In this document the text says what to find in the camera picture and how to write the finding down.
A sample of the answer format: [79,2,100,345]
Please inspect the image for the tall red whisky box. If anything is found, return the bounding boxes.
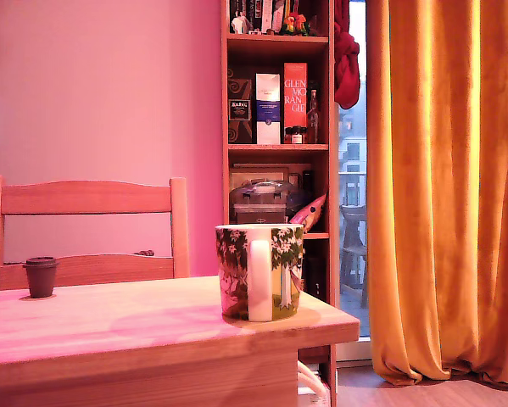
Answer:
[283,62,309,144]

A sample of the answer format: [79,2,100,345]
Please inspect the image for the dark swirl pattern box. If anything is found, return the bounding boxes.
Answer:
[227,67,254,145]

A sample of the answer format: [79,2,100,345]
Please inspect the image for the wooden picture frame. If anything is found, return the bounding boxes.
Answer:
[229,162,313,200]

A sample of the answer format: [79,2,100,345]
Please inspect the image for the colourful figurine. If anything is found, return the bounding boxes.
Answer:
[278,11,310,36]

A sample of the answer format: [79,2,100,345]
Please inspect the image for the wooden balcony stool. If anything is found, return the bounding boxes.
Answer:
[340,204,369,309]

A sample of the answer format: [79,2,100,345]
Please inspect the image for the white and blue box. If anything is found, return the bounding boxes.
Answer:
[254,72,282,145]

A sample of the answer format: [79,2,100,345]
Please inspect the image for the clear glass bottle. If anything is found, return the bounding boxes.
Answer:
[306,87,321,144]

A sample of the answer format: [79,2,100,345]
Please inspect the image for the white cable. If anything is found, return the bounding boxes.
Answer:
[296,360,329,398]

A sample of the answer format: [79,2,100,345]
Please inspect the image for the tree print ceramic mug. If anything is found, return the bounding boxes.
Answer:
[214,223,305,323]

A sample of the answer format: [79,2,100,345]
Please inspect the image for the red hanging cloth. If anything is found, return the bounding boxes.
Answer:
[332,0,360,110]

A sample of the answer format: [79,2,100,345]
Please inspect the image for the pink soft toy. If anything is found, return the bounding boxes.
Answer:
[287,192,327,234]

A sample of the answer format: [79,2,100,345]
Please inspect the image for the black box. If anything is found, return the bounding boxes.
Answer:
[304,254,327,300]

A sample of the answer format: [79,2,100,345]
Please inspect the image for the white power strip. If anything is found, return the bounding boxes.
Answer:
[298,392,333,407]

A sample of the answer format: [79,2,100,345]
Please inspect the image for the brown coffee capsule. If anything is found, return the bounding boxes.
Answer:
[22,256,60,299]

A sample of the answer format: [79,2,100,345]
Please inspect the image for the orange curtain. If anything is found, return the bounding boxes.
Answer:
[366,0,508,389]

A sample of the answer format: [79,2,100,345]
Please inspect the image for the wooden chair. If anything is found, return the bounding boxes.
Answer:
[0,174,191,293]

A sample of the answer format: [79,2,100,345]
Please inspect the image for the tall wooden bookshelf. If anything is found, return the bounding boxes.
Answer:
[220,0,338,395]

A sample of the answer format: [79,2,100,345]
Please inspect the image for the white figurine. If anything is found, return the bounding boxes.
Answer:
[230,10,254,35]

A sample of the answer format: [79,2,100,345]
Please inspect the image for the white book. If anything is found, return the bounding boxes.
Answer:
[262,0,275,33]

